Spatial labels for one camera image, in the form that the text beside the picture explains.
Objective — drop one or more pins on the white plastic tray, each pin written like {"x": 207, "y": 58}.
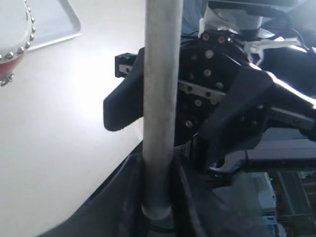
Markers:
{"x": 55, "y": 21}

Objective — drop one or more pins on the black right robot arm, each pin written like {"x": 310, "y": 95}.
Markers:
{"x": 218, "y": 89}

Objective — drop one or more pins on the white wooden drumstick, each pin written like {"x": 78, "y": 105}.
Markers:
{"x": 161, "y": 64}

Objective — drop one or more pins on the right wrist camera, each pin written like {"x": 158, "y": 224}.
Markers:
{"x": 238, "y": 16}

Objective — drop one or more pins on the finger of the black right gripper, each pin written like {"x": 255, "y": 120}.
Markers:
{"x": 124, "y": 104}

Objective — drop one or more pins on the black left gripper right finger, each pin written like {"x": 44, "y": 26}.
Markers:
{"x": 199, "y": 212}

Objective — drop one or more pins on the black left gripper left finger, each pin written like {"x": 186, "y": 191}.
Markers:
{"x": 114, "y": 209}

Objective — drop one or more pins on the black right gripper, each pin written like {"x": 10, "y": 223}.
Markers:
{"x": 230, "y": 91}

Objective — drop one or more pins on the small red drum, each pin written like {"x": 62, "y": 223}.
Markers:
{"x": 17, "y": 31}

